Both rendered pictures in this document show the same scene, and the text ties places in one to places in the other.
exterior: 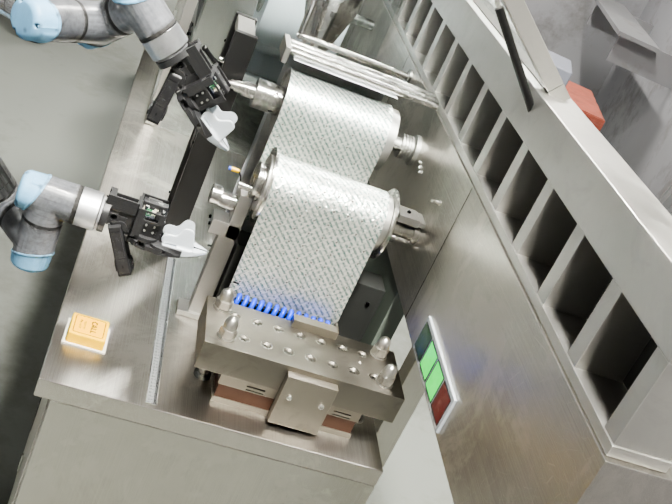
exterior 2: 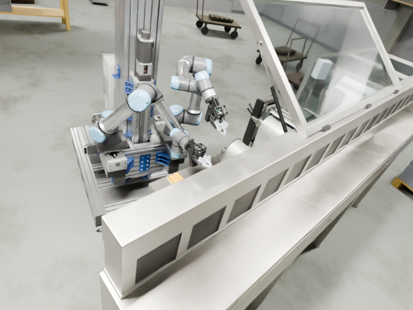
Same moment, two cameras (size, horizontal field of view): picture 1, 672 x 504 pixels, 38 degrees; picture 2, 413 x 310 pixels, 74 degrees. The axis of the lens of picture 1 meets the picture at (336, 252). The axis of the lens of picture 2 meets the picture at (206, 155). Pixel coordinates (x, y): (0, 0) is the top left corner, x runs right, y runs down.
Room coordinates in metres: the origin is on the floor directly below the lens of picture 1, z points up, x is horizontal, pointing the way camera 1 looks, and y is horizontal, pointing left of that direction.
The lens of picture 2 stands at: (0.93, -0.74, 2.11)
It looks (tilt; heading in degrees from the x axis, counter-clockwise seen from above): 38 degrees down; 55
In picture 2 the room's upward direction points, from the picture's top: 15 degrees clockwise
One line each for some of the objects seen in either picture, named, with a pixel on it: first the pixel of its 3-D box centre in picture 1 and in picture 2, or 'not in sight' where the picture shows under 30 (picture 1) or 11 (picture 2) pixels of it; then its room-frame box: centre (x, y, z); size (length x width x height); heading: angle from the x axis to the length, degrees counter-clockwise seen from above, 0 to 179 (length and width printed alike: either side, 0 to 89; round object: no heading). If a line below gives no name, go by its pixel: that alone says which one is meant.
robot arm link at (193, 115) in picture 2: not in sight; (196, 93); (1.87, 0.91, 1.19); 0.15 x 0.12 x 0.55; 154
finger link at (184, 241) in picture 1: (186, 241); (204, 161); (1.64, 0.27, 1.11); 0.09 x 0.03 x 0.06; 106
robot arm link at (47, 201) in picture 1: (48, 197); (179, 137); (1.58, 0.53, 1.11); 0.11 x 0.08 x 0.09; 106
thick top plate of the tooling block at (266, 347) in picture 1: (299, 358); not in sight; (1.61, -0.02, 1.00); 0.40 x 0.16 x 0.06; 106
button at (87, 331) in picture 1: (87, 331); (176, 178); (1.53, 0.36, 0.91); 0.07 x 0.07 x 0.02; 16
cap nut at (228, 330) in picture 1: (230, 326); not in sight; (1.53, 0.12, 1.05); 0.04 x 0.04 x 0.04
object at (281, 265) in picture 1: (297, 274); not in sight; (1.72, 0.05, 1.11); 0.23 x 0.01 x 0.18; 106
